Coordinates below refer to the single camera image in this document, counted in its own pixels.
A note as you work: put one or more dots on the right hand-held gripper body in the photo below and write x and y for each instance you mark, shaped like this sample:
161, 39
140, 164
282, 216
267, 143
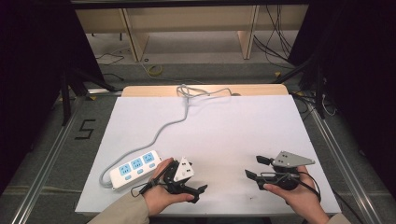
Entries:
289, 160

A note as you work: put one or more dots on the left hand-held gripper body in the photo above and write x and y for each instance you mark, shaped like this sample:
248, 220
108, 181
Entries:
183, 171

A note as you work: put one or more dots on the white power strip blue sockets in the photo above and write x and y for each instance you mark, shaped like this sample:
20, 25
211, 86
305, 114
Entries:
134, 171

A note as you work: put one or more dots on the person's left hand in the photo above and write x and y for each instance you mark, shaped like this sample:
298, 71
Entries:
157, 197

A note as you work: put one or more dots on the person's right hand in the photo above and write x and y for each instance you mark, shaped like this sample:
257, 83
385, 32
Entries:
303, 196

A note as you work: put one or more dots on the white table mat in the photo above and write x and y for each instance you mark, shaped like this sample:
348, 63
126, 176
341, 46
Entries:
230, 130

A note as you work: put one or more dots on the wooden table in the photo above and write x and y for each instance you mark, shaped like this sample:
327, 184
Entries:
264, 90

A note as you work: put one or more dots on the black metal stand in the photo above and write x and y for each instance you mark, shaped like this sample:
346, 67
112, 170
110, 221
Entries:
318, 90
66, 99

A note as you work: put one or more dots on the black curtain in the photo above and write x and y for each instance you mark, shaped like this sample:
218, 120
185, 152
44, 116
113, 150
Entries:
28, 77
361, 77

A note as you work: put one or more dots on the beige wooden shelf unit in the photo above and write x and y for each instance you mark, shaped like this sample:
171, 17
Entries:
193, 18

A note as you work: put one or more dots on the aluminium floor rail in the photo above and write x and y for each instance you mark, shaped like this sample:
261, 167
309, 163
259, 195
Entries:
345, 168
46, 165

